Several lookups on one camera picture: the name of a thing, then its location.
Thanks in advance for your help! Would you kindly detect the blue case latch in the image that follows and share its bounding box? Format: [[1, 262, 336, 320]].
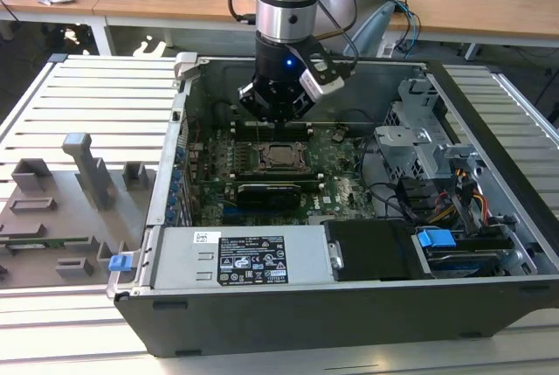
[[107, 253, 133, 274]]

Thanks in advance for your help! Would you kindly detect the black plastic air shroud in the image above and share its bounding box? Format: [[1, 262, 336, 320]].
[[323, 219, 423, 283]]

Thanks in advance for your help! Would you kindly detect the grey parts rack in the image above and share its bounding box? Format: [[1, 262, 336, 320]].
[[0, 132, 157, 291]]

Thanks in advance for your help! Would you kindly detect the green RAM stick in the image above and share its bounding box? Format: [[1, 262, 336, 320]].
[[0, 236, 91, 250]]

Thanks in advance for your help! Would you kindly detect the metal socket cover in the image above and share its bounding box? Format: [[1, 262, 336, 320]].
[[258, 142, 310, 173]]

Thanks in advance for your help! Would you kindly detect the silver power supply unit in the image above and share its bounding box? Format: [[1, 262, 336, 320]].
[[148, 225, 340, 293]]

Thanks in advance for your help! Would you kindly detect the silver metal drive cage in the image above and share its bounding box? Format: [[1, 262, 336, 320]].
[[373, 76, 486, 184]]

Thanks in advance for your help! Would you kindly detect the CPU socket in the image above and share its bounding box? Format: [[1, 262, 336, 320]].
[[256, 141, 312, 174]]

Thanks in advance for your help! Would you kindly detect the silver square CPU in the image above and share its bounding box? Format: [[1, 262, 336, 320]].
[[266, 145, 303, 168]]

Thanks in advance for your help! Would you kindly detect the black RAM slot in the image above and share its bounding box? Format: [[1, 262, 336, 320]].
[[234, 125, 309, 132], [235, 176, 325, 182], [235, 171, 325, 178], [234, 121, 309, 128], [235, 179, 325, 186], [234, 129, 309, 136]]

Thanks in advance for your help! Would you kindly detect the green motherboard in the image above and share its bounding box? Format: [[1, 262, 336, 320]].
[[185, 123, 376, 227]]

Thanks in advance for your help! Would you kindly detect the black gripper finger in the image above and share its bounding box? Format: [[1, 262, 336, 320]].
[[279, 90, 316, 125], [238, 79, 275, 125]]

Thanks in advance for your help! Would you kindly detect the blue disk carrier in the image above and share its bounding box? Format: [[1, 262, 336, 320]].
[[416, 226, 456, 259]]

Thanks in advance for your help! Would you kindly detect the grey case handle latch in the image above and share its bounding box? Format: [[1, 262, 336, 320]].
[[173, 51, 201, 83]]

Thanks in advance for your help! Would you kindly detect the blue cable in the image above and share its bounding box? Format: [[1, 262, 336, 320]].
[[394, 0, 424, 58]]

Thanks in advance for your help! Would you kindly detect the black hard disk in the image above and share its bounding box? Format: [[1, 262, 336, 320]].
[[421, 239, 514, 279]]

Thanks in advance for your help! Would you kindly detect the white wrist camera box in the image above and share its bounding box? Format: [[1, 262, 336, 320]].
[[299, 58, 347, 101]]

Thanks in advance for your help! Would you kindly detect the black cable bundle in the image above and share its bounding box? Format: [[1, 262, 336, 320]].
[[361, 136, 440, 224]]

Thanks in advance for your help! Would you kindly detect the low-profile graphics card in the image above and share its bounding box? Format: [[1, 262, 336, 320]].
[[237, 181, 303, 212]]

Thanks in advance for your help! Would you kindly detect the multicolour power wire bundle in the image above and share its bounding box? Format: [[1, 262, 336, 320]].
[[436, 164, 489, 227]]

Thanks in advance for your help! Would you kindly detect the black open PC case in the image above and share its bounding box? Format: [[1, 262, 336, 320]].
[[106, 51, 559, 359]]

